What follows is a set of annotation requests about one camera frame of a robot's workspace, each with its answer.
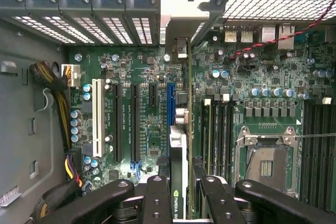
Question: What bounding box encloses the white ribbed plastic connector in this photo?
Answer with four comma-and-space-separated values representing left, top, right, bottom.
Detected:
0, 185, 23, 208

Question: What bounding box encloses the white power connector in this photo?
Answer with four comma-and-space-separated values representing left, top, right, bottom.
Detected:
61, 63, 81, 88

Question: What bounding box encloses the green motherboard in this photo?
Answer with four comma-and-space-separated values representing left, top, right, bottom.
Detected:
67, 22, 336, 209

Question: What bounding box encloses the short black expansion slot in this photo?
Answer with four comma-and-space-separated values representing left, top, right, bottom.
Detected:
149, 83, 158, 108

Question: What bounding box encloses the red black twisted wire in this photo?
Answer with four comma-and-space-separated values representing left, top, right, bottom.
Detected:
229, 0, 336, 59

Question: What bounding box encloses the braided black yellow wire bundle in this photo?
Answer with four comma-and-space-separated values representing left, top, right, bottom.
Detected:
29, 60, 73, 151

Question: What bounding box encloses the purple yellow wire bundle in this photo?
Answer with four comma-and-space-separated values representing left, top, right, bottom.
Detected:
33, 147, 87, 221

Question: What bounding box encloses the white expansion slot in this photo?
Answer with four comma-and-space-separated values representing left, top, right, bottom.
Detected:
91, 78, 106, 158

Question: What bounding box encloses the CPU socket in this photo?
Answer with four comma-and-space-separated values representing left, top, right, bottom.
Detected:
235, 125, 302, 200

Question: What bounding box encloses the white cable clip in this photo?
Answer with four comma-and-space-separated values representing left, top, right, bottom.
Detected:
41, 87, 55, 112

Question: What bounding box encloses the black RAM slot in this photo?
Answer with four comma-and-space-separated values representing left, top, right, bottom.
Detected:
227, 94, 235, 183
212, 95, 220, 183
219, 95, 227, 183

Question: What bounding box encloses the long black expansion slot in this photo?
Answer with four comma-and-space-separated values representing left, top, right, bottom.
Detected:
113, 82, 123, 164
130, 83, 142, 180

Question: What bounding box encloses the perforated metal slot cover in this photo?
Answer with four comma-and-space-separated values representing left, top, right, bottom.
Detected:
191, 22, 207, 44
72, 16, 115, 45
131, 17, 153, 45
41, 15, 95, 44
102, 17, 134, 45
12, 15, 76, 44

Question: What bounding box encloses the open grey PC case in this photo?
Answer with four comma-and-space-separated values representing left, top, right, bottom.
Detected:
0, 0, 336, 224

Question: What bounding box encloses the thin metal locking lever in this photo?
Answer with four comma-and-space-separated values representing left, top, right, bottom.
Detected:
293, 133, 336, 140

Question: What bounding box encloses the blue expansion slot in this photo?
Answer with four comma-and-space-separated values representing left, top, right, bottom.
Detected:
166, 82, 177, 156

